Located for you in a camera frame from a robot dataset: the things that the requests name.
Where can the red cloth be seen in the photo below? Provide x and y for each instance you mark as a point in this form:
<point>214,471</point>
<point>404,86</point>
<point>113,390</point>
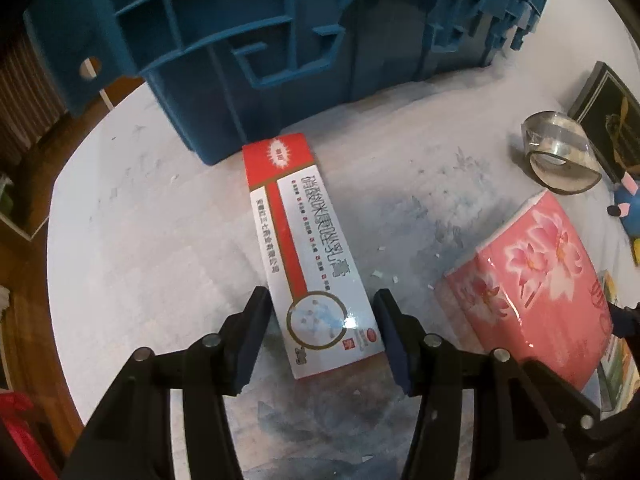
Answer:
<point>20,435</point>

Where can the blue plastic crate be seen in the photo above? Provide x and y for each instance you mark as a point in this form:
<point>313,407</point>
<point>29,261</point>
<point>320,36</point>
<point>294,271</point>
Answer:
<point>300,60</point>

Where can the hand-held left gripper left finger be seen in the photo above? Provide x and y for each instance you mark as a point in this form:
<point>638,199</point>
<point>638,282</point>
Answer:
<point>247,347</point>

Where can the pink floral tissue pack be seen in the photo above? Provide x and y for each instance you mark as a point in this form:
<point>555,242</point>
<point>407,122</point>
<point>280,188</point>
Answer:
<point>525,285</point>

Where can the blue plush toy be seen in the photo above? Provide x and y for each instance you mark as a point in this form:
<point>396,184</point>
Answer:
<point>631,210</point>

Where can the clear tape roll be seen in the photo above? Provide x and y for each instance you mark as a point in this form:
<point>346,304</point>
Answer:
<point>560,132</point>

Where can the black box with gold print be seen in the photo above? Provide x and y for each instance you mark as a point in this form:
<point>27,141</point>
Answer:
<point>597,110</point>

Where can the striped curtain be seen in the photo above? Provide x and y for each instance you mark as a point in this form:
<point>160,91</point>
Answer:
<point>25,95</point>

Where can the red and white medicine box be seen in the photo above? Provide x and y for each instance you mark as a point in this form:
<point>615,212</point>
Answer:
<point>310,220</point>

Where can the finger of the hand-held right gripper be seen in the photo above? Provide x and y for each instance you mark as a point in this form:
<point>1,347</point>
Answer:
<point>626,320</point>

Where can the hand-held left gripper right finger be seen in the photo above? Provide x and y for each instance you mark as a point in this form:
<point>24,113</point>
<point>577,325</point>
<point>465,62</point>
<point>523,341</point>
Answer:
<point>396,347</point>

